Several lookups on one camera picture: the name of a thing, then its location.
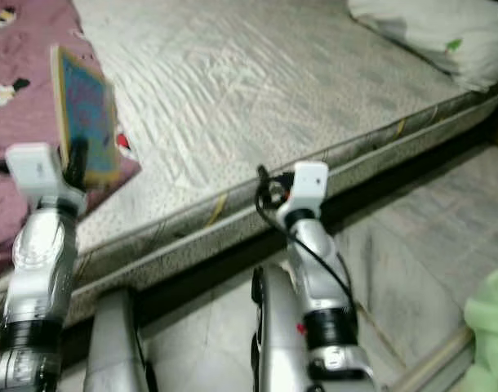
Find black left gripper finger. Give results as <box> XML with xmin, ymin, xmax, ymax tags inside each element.
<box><xmin>69</xmin><ymin>137</ymin><xmax>91</xmax><ymax>187</ymax></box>

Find colourful children's book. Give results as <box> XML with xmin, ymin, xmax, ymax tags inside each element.
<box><xmin>51</xmin><ymin>45</ymin><xmax>119</xmax><ymax>187</ymax></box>

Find white pillow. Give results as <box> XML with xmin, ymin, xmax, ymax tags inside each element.
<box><xmin>347</xmin><ymin>0</ymin><xmax>498</xmax><ymax>92</ymax></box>

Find pink cartoon print blanket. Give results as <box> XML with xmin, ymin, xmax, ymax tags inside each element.
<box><xmin>0</xmin><ymin>0</ymin><xmax>142</xmax><ymax>278</ymax></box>

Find grey quilted mattress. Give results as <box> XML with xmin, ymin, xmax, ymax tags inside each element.
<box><xmin>0</xmin><ymin>0</ymin><xmax>498</xmax><ymax>327</ymax></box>

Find silver right robot leg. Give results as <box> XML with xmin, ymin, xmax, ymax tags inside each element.
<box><xmin>251</xmin><ymin>263</ymin><xmax>315</xmax><ymax>392</ymax></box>

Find silver robot leg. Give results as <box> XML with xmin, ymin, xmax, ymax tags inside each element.
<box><xmin>82</xmin><ymin>286</ymin><xmax>156</xmax><ymax>392</ymax></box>
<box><xmin>251</xmin><ymin>263</ymin><xmax>315</xmax><ymax>392</ymax></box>

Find silver left robot leg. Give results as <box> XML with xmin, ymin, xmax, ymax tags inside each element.
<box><xmin>82</xmin><ymin>286</ymin><xmax>156</xmax><ymax>392</ymax></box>

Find light green cloth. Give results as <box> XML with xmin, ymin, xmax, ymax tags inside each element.
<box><xmin>463</xmin><ymin>269</ymin><xmax>498</xmax><ymax>392</ymax></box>

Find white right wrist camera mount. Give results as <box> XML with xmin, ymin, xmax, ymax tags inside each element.
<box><xmin>290</xmin><ymin>162</ymin><xmax>330</xmax><ymax>212</ymax></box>

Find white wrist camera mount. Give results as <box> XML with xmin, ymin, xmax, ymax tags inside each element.
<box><xmin>290</xmin><ymin>162</ymin><xmax>330</xmax><ymax>212</ymax></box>
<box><xmin>6</xmin><ymin>143</ymin><xmax>66</xmax><ymax>205</ymax></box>

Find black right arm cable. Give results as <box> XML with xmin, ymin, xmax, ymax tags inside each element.
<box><xmin>253</xmin><ymin>196</ymin><xmax>356</xmax><ymax>315</ymax></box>

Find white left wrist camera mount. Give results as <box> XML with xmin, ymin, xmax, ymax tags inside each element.
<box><xmin>6</xmin><ymin>143</ymin><xmax>66</xmax><ymax>205</ymax></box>

